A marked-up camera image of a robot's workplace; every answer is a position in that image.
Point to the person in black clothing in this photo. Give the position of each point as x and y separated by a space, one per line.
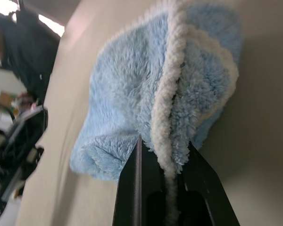
28 51

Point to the black equipment frame with lights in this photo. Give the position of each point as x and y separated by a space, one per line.
16 150

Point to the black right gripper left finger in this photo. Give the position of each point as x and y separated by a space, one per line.
136 193

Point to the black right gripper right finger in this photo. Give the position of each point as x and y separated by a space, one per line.
202 193

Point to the brown cardboard box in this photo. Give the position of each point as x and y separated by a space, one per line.
6 97

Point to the light blue towel white trim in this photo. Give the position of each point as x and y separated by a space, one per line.
132 94

